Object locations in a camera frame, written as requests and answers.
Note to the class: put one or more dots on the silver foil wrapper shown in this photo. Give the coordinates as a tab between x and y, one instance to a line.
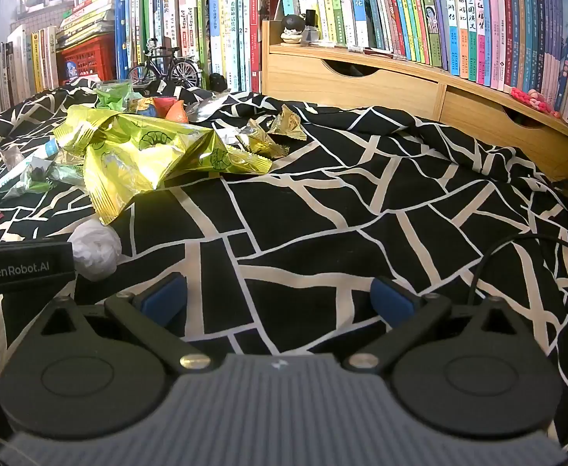
206	109

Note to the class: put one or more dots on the crumpled white paper ball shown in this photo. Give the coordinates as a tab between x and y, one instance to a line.
94	250

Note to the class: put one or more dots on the black white patterned blanket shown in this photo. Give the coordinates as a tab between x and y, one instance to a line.
313	213

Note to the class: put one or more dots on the row of pale upright books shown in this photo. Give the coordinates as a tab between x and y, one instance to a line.
17	68

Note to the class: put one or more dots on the black round figurine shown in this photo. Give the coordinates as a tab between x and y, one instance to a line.
292	24

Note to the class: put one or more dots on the orange snack packet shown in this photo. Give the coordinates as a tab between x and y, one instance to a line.
177	112

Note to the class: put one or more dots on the row of colourful paperback books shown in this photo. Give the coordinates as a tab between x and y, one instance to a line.
410	9

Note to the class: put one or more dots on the wooden desk shelf with drawers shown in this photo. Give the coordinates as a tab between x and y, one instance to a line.
385	85

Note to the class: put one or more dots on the green plastic wrapper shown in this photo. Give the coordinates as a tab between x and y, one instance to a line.
114	94

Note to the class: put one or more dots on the stack of flat books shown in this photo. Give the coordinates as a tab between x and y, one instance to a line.
85	14

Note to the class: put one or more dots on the clear green wrapper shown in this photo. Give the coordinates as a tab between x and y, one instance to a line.
41	177

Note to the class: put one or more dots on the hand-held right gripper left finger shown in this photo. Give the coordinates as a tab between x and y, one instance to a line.
162	298

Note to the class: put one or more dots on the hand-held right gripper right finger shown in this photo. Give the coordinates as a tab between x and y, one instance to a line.
390	301

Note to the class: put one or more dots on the large yellow green snack bag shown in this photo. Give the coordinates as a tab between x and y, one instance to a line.
133	155

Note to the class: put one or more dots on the small gold snack wrapper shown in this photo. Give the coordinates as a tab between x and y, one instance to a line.
286	124
262	145

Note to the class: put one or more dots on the row of tall upright books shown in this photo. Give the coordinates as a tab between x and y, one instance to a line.
191	19

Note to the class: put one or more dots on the white blue packet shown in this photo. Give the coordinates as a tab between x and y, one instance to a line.
36	155

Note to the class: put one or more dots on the black model bicycle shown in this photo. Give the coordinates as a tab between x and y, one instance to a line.
185	74

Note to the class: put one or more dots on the red plastic crate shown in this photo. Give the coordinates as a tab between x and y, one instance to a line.
89	56

